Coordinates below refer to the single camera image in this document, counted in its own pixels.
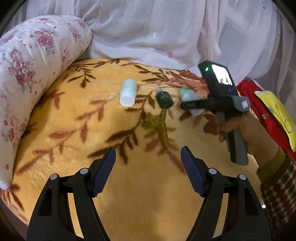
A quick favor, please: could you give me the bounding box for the green white foam pump bottle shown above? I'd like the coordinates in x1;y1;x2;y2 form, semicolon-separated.
180;85;205;116

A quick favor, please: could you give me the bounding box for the olive translucent hair clip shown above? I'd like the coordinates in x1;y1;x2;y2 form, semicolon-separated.
142;108;169;148

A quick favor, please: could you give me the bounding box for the plaid sleeved right forearm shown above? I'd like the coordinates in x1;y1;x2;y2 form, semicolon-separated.
257;148;295;240

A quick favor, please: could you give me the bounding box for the person's right hand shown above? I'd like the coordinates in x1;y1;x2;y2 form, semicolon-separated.
217;111;279;169

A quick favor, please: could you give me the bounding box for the red cloth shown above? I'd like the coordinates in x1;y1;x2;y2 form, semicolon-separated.
237;79;295;159

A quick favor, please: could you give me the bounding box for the dark green dropper bottle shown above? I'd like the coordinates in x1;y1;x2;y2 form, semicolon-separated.
156;87;174;109

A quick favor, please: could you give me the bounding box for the yellow cartoon cushion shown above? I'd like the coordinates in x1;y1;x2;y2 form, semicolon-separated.
254;91;295;151

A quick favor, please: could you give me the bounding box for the white sheer curtain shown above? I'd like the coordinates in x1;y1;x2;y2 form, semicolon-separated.
23;0;296;93

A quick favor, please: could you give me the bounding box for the yellow floral fleece blanket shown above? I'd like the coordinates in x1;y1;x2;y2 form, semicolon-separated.
1;59;260;240

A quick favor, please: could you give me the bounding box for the white mint-capped bottle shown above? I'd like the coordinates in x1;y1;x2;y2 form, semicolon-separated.
119;79;137;107

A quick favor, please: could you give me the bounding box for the white pink floral pillow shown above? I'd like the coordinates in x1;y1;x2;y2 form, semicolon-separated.
1;15;92;190

